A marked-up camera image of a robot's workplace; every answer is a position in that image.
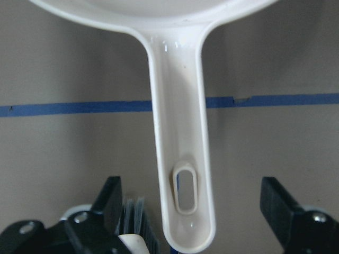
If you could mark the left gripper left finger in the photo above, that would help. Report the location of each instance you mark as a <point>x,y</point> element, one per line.
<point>91,231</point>

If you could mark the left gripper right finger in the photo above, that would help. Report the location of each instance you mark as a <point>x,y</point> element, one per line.
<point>298,229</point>

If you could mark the beige hand brush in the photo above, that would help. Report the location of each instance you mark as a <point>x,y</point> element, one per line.
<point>134,228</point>

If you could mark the beige plastic dustpan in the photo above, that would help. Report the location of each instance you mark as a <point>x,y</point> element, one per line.
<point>173,34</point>

